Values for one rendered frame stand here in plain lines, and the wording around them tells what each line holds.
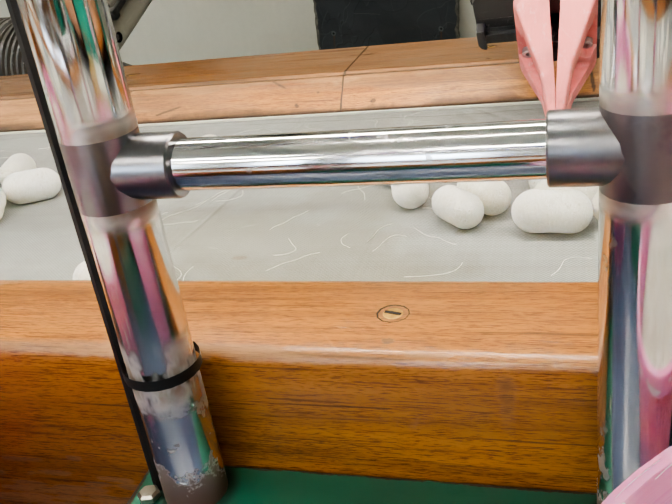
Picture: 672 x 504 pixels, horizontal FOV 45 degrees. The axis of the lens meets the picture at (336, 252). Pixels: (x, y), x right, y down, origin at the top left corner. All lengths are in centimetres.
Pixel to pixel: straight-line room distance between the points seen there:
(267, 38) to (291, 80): 207
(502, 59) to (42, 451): 42
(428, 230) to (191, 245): 13
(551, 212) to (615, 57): 19
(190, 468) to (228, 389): 3
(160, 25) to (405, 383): 263
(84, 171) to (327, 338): 10
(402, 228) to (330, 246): 4
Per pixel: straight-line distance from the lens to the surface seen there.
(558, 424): 27
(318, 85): 64
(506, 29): 56
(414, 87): 61
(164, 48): 288
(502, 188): 41
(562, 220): 38
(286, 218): 44
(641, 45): 19
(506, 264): 37
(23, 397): 34
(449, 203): 40
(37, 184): 55
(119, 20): 111
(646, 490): 21
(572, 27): 50
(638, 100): 20
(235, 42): 276
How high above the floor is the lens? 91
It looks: 26 degrees down
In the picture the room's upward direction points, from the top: 9 degrees counter-clockwise
